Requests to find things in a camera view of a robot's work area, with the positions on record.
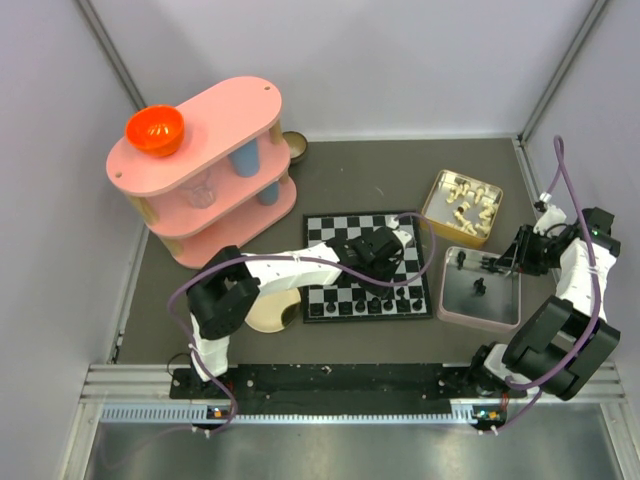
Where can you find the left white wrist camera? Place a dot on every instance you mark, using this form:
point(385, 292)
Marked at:
point(405, 237)

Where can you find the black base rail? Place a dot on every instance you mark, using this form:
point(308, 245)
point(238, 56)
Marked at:
point(351, 389)

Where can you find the black white chessboard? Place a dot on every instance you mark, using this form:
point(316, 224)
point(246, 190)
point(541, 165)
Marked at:
point(318, 228)

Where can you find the blue cup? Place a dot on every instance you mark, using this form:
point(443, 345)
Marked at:
point(269, 195)
point(245, 159)

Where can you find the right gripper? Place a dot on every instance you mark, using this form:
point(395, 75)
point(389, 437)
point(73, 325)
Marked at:
point(517, 258)

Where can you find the yellow tin box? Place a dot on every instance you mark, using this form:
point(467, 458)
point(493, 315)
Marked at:
point(438, 212)

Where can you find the clear drinking glass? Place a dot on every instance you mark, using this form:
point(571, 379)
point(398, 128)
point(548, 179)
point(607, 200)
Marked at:
point(199, 190)

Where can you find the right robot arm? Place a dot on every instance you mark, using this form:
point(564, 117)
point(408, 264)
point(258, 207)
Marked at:
point(567, 338)

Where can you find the lower blue cup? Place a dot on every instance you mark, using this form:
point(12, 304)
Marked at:
point(269, 195)

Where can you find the upper blue cup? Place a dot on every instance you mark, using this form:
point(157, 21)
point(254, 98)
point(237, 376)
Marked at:
point(245, 159)

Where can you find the pink wooden shelf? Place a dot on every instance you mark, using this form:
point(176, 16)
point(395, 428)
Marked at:
point(218, 121)

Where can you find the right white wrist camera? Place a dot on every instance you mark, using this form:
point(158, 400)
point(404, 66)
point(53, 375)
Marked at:
point(551, 216)

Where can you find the cream plate with flower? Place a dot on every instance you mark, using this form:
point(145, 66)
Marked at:
point(274, 312)

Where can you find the black chess pieces heap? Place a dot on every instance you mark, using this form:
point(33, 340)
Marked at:
point(472, 272)

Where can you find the orange bowl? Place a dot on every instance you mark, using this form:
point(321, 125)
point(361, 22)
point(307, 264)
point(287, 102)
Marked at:
point(157, 130)

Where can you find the pink tin box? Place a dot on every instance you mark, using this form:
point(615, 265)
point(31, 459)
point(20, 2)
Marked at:
point(499, 310)

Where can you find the white chess pieces heap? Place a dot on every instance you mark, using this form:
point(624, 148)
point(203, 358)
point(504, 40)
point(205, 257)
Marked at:
point(474, 211)

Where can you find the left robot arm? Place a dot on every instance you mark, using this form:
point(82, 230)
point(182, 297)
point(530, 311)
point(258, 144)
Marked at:
point(221, 295)

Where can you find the brown ceramic bowl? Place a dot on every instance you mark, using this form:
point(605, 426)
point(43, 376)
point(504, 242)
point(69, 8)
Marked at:
point(298, 146)

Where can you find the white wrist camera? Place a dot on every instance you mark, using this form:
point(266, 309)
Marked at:
point(405, 237)
point(551, 216)

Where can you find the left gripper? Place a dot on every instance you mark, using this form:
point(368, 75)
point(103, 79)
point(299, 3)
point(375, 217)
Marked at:
point(391, 265)

